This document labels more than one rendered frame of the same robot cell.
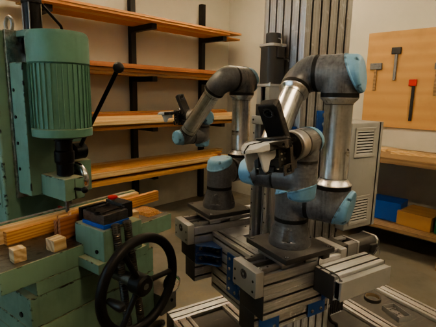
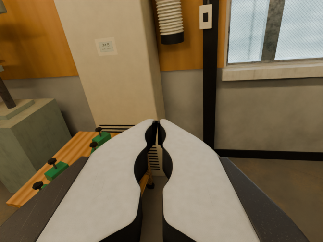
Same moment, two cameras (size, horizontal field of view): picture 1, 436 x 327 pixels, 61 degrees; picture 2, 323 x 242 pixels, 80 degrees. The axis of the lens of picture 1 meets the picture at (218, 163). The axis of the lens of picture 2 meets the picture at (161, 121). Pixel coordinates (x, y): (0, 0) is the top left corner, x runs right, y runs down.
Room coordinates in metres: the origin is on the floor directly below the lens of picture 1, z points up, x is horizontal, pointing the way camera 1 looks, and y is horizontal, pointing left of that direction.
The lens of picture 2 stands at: (0.80, -0.10, 1.29)
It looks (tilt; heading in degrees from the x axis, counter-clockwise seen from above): 30 degrees down; 150
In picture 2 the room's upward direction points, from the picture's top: 7 degrees counter-clockwise
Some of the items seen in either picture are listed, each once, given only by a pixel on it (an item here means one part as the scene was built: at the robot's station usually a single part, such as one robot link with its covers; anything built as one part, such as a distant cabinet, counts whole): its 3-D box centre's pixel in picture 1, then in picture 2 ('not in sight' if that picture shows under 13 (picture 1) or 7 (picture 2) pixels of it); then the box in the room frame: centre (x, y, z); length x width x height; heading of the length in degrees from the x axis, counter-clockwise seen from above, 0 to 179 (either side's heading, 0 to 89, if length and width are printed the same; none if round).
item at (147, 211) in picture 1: (146, 209); not in sight; (1.31, 0.26, 0.91); 0.10 x 0.07 x 0.02; 54
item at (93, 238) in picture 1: (109, 234); not in sight; (1.05, 0.32, 0.91); 0.15 x 0.14 x 0.09; 144
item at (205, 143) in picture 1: (200, 135); not in sight; (1.94, 0.10, 1.12); 0.11 x 0.08 x 0.11; 135
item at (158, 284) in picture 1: (157, 296); not in sight; (1.28, 0.22, 0.58); 0.12 x 0.08 x 0.08; 54
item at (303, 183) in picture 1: (296, 178); not in sight; (0.96, -0.21, 1.12); 0.11 x 0.08 x 0.11; 56
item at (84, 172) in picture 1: (77, 178); not in sight; (1.33, 0.52, 1.02); 0.12 x 0.03 x 0.12; 54
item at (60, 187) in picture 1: (63, 187); not in sight; (1.16, 0.50, 1.03); 0.14 x 0.07 x 0.09; 54
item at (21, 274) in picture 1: (92, 241); not in sight; (1.10, 0.39, 0.87); 0.61 x 0.30 x 0.06; 144
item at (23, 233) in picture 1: (95, 213); not in sight; (1.23, 0.43, 0.92); 0.60 x 0.02 x 0.04; 144
